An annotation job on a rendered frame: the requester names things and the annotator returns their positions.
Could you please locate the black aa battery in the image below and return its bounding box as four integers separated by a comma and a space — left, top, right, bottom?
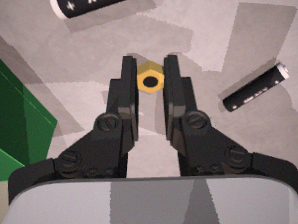
50, 0, 124, 20

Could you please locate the yellow hex nut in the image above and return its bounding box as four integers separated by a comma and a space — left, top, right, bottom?
137, 60, 164, 93

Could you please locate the black aaa battery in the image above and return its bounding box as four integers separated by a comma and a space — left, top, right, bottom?
223, 63, 289, 112

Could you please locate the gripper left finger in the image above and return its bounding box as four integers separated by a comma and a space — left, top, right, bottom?
8, 56, 139, 206

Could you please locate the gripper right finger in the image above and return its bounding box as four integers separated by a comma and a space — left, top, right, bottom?
163, 55, 298, 194

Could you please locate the green open-top bin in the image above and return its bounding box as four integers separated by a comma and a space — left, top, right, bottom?
0, 59, 58, 182

